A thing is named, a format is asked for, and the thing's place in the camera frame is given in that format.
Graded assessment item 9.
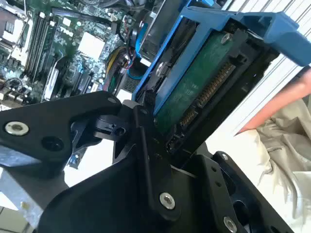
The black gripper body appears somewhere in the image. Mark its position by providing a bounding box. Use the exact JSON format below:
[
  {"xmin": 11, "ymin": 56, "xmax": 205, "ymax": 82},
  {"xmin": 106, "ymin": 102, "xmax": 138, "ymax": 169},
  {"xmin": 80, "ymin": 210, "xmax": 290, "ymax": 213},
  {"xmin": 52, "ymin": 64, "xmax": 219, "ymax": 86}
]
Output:
[{"xmin": 36, "ymin": 154, "xmax": 220, "ymax": 233}]

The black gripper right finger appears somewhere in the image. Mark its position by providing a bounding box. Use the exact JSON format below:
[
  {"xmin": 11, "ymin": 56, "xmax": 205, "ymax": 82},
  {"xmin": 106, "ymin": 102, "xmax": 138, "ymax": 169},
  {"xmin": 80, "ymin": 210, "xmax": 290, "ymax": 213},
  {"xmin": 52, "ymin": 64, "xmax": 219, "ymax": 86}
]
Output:
[{"xmin": 193, "ymin": 150, "xmax": 296, "ymax": 233}]

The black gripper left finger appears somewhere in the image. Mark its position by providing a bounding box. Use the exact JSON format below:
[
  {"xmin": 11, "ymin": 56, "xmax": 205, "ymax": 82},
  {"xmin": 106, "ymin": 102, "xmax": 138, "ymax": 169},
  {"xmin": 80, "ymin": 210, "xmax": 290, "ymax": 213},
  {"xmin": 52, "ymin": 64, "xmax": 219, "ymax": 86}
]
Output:
[{"xmin": 0, "ymin": 91, "xmax": 182, "ymax": 222}]

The hard disk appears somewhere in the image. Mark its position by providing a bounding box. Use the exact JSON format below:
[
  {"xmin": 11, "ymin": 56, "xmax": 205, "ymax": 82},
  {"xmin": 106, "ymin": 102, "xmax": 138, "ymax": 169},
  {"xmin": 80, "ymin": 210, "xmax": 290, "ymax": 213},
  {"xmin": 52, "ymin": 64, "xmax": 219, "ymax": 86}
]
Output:
[{"xmin": 132, "ymin": 5, "xmax": 311, "ymax": 156}]

